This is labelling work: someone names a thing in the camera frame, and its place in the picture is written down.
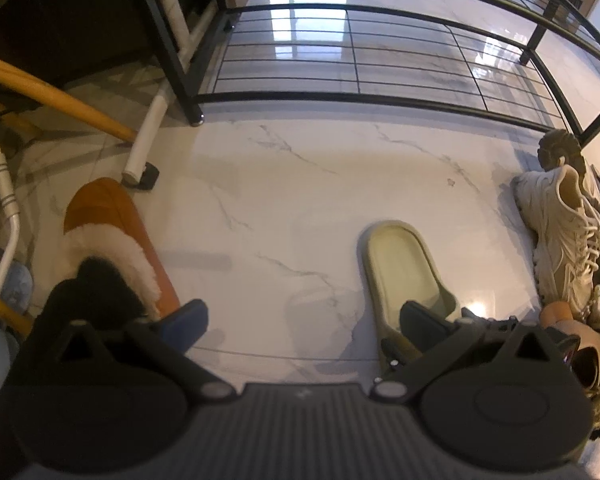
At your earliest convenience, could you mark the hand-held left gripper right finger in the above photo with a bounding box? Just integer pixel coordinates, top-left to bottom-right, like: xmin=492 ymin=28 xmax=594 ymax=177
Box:
xmin=372 ymin=301 xmax=572 ymax=404

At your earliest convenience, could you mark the black metal shoe rack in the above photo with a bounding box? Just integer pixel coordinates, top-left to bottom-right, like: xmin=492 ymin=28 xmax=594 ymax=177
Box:
xmin=127 ymin=0 xmax=600 ymax=147

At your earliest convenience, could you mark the beige lace-up sneaker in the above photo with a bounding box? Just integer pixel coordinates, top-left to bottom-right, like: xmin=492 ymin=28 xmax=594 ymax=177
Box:
xmin=511 ymin=165 xmax=600 ymax=317

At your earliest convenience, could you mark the orange fur-lined slipper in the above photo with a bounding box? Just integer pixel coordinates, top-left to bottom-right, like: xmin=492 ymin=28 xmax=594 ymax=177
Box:
xmin=62 ymin=178 xmax=182 ymax=322

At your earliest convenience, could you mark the pink brown sandal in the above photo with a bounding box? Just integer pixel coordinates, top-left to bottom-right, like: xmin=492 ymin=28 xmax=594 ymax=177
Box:
xmin=539 ymin=302 xmax=600 ymax=399

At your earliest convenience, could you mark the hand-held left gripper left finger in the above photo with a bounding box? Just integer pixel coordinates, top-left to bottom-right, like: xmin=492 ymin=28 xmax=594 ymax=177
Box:
xmin=54 ymin=300 xmax=234 ymax=404

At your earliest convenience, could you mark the olive green slide sandal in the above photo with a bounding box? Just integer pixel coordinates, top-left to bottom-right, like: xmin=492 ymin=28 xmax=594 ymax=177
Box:
xmin=362 ymin=220 xmax=462 ymax=367

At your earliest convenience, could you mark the dark chair seat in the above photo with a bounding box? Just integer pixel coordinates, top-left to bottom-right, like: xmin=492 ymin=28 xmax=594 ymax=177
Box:
xmin=0 ymin=0 xmax=153 ymax=88

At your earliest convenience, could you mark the olive knit shoe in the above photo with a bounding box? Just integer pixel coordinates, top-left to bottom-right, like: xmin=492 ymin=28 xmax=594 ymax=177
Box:
xmin=538 ymin=129 xmax=600 ymax=196

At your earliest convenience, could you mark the light blue slipper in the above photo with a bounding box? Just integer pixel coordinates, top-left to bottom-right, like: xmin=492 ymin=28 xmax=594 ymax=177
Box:
xmin=0 ymin=260 xmax=34 ymax=332

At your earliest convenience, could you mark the white metal tube frame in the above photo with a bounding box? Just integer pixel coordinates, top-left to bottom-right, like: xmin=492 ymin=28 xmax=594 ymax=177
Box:
xmin=0 ymin=133 xmax=22 ymax=295

